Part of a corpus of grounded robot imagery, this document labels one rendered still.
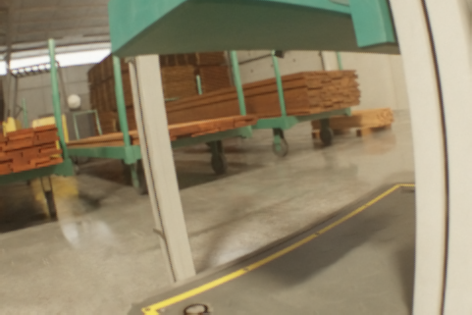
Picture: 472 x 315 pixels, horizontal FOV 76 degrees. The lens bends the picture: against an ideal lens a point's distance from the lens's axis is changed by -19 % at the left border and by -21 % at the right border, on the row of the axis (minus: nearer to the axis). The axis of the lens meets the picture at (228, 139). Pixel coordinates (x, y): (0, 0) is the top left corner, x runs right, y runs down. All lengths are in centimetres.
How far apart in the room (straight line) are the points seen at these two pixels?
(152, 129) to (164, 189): 17
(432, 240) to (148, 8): 29
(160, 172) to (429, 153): 83
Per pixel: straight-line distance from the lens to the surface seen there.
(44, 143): 227
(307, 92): 347
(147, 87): 103
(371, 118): 493
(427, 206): 31
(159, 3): 25
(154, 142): 102
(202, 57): 1196
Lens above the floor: 56
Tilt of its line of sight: 4 degrees down
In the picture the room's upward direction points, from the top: 9 degrees counter-clockwise
